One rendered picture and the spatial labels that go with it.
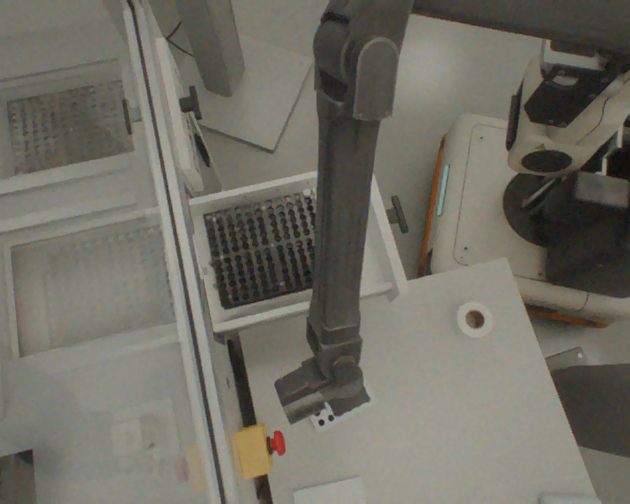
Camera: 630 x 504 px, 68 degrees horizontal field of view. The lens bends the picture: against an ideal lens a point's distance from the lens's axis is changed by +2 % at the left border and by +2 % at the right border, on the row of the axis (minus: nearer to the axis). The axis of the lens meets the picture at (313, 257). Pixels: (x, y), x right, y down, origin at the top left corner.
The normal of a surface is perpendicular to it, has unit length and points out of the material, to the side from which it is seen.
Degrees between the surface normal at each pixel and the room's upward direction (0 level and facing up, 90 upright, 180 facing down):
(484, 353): 0
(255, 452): 0
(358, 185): 52
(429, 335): 0
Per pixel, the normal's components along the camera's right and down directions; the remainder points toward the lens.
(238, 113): -0.02, -0.18
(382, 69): 0.33, 0.52
